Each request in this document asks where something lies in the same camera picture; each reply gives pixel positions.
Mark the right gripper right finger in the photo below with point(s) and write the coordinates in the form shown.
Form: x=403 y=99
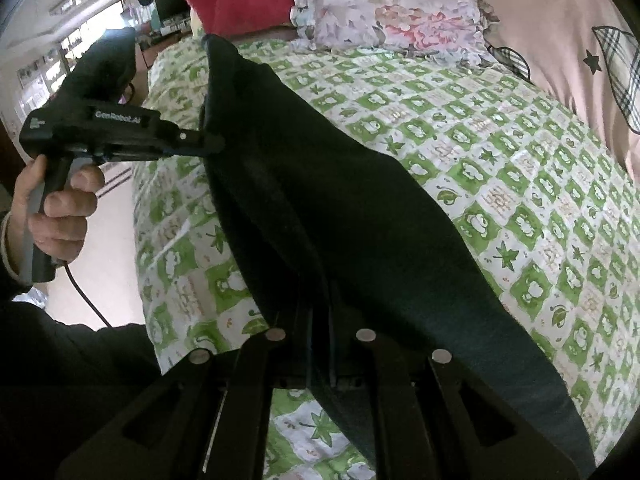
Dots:
x=431 y=420

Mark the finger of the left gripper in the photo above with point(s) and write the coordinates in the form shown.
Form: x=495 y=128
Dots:
x=178 y=140

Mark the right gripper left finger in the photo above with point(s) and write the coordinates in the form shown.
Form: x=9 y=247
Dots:
x=206 y=419

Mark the black pants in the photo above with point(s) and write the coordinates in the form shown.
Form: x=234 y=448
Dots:
x=331 y=237

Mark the person's left hand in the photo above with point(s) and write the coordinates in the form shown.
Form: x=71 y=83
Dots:
x=61 y=230

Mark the black monitor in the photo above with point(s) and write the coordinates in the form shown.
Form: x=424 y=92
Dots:
x=168 y=9

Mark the person's dark sleeve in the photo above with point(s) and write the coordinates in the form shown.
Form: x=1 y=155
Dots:
x=61 y=384

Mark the green checkered bed sheet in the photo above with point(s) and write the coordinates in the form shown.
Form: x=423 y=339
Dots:
x=547 y=215

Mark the floral ruffled pillow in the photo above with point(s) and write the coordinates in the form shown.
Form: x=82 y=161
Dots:
x=450 y=32

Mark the pink heart-print duvet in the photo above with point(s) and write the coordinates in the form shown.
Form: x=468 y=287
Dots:
x=585 y=54

